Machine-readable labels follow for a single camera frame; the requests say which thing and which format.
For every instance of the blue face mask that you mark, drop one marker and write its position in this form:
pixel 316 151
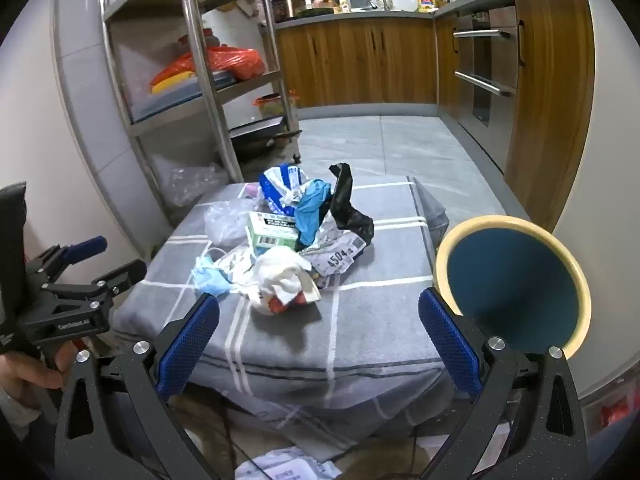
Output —
pixel 210 277

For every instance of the small clear plastic bag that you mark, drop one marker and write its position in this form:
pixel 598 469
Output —
pixel 227 222

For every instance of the purple plastic packet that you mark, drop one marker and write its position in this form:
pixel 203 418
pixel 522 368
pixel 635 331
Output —
pixel 250 190

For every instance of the copper pot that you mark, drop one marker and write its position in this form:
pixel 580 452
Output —
pixel 289 6

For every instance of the blue glove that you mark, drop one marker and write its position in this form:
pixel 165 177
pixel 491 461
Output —
pixel 310 210

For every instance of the steel shelf rack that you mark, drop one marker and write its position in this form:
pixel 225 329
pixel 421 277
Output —
pixel 195 35

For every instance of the small red packet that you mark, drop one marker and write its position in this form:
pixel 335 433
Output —
pixel 612 414

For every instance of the white printed paper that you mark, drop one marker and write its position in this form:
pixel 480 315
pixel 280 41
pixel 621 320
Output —
pixel 290 467

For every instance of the yellow plastic item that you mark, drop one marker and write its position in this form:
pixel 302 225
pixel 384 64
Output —
pixel 172 82

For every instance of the orange plastic bag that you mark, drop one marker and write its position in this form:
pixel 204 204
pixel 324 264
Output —
pixel 230 60

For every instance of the person's left hand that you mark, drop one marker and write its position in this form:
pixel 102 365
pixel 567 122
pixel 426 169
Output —
pixel 45 372

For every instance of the wooden base cabinets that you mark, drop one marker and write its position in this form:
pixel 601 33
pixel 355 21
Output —
pixel 360 60

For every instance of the large clear plastic bag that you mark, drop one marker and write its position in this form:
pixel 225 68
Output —
pixel 192 182

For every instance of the tall wooden cabinet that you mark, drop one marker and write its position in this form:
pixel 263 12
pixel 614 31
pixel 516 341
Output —
pixel 550 100

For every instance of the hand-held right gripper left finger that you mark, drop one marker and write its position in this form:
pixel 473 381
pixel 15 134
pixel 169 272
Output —
pixel 187 345

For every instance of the dark wok pan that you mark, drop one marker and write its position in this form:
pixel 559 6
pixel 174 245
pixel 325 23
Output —
pixel 260 142

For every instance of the stainless steel oven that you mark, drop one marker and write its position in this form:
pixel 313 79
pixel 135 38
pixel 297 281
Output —
pixel 482 60

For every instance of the blue white plastic bag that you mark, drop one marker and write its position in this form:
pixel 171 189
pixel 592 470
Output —
pixel 275 182

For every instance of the red white snack wrapper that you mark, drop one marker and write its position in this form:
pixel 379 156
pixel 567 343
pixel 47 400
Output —
pixel 280 306

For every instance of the white tissue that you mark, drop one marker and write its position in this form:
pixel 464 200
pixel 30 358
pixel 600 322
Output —
pixel 280 270

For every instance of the blue grey tray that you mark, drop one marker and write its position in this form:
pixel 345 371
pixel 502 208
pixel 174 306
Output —
pixel 150 104

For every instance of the black plastic bag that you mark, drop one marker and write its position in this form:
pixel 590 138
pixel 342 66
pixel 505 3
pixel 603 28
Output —
pixel 342 200

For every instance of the white refrigerator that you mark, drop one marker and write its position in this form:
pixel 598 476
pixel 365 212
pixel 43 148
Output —
pixel 615 210

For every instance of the green white cardboard box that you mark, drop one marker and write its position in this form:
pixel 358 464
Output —
pixel 272 232

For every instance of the blue cream-rimmed waste bin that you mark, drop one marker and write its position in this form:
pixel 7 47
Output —
pixel 510 280

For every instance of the grey countertop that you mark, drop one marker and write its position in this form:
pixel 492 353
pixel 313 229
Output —
pixel 350 16

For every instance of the grey checked blanket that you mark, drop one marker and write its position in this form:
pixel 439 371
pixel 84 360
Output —
pixel 350 320

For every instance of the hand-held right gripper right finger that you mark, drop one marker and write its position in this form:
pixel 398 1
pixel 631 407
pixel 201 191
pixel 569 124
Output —
pixel 450 345

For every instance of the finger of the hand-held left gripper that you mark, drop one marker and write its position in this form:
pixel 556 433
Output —
pixel 87 247
pixel 122 275

